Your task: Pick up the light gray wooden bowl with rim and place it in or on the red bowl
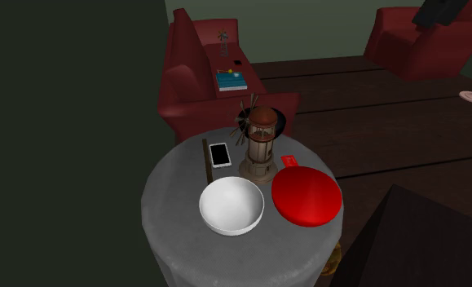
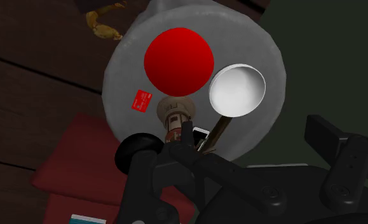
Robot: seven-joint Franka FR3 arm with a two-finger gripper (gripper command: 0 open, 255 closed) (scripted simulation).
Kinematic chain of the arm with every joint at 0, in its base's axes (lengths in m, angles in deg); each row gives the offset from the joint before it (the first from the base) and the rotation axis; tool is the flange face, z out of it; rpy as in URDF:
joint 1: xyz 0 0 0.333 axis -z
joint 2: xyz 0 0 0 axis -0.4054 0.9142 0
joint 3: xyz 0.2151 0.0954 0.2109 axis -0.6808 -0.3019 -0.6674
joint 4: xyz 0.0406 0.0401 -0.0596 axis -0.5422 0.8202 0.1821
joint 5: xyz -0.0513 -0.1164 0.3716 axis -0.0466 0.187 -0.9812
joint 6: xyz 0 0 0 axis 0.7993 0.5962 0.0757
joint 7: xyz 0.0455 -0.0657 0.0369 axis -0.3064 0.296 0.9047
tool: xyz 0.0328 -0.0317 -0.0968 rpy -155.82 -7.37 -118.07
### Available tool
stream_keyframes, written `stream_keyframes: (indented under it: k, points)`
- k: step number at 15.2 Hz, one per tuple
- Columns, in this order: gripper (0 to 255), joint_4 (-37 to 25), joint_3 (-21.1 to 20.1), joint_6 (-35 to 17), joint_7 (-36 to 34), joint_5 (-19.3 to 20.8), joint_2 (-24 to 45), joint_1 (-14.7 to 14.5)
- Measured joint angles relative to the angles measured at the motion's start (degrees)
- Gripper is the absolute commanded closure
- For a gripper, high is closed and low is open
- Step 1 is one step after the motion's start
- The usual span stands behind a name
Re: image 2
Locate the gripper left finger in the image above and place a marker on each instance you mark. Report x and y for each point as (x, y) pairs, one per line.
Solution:
(233, 175)

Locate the beige and brown cylindrical object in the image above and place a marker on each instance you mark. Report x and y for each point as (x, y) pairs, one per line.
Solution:
(175, 111)

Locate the white bowl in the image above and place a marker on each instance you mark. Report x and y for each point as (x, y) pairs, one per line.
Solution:
(237, 91)

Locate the dark red cushion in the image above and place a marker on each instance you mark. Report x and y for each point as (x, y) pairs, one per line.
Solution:
(81, 161)

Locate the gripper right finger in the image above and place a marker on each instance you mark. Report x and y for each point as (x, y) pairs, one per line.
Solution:
(346, 173)

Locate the brown stick-shaped utensil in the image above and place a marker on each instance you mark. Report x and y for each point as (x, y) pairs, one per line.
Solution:
(220, 127)

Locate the grey round table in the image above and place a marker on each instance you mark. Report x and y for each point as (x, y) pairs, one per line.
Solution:
(248, 40)

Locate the teal and white book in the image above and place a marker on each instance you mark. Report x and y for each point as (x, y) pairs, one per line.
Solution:
(87, 219)

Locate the red card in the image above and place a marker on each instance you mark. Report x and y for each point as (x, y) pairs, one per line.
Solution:
(141, 101)

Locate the black phone with white frame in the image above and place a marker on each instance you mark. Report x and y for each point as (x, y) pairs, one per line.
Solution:
(201, 135)

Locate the red ball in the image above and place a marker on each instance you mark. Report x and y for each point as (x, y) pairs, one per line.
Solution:
(179, 62)

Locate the yellow curved object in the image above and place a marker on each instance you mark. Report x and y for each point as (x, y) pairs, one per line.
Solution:
(104, 30)

